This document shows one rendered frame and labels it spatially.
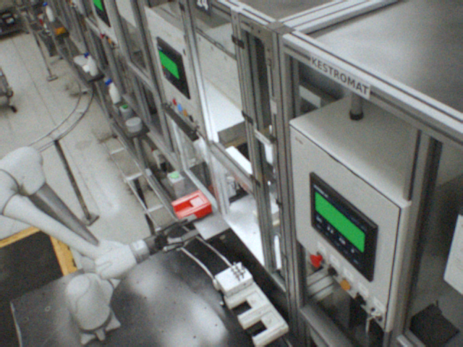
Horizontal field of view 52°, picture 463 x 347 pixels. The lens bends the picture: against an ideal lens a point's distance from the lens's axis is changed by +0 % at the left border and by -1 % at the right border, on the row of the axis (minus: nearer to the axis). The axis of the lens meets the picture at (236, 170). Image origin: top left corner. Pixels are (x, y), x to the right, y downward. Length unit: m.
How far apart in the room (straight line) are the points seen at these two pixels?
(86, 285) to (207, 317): 0.55
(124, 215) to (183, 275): 1.56
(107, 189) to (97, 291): 2.10
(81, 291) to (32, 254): 1.75
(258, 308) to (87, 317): 0.75
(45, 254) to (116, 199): 0.70
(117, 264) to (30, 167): 0.55
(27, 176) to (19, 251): 1.91
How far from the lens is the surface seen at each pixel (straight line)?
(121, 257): 1.93
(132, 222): 3.82
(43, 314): 2.55
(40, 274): 3.73
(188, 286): 2.39
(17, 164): 2.11
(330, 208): 1.26
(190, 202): 2.39
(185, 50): 1.88
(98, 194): 4.20
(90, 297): 2.19
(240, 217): 2.32
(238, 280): 2.04
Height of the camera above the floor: 2.52
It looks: 38 degrees down
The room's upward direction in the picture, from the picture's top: 9 degrees counter-clockwise
